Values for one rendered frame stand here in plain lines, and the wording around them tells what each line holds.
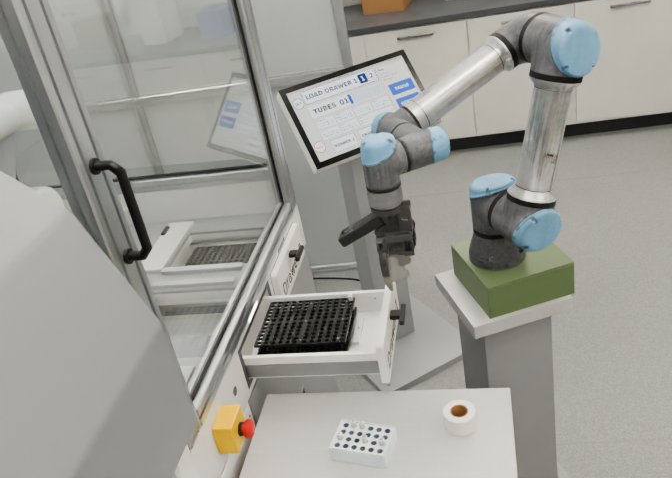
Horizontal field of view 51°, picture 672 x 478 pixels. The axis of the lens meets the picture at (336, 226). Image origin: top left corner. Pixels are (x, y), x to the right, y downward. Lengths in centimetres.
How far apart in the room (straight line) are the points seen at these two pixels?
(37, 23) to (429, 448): 109
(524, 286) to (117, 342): 134
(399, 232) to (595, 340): 162
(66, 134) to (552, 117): 103
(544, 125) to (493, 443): 70
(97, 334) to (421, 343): 239
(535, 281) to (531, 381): 36
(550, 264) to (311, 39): 166
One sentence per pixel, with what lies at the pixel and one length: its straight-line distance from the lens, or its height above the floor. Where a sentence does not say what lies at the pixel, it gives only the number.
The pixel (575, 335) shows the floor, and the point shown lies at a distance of 305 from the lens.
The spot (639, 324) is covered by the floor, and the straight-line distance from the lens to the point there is 313.
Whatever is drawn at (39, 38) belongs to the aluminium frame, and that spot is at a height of 174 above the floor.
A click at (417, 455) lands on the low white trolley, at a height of 76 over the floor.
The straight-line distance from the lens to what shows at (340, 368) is 165.
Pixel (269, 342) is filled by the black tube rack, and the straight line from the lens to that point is 170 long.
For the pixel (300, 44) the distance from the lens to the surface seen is 316.
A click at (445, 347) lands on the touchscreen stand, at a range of 296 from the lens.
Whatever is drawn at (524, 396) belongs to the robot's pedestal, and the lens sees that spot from 214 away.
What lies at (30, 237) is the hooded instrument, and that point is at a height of 164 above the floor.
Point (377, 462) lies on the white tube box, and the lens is 154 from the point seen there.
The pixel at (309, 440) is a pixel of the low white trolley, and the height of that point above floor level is 76.
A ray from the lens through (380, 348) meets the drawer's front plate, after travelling 157.
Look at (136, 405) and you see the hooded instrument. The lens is 71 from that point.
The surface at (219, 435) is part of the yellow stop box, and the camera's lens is 152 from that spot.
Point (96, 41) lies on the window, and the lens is 126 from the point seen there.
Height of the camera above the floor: 190
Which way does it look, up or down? 28 degrees down
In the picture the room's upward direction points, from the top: 11 degrees counter-clockwise
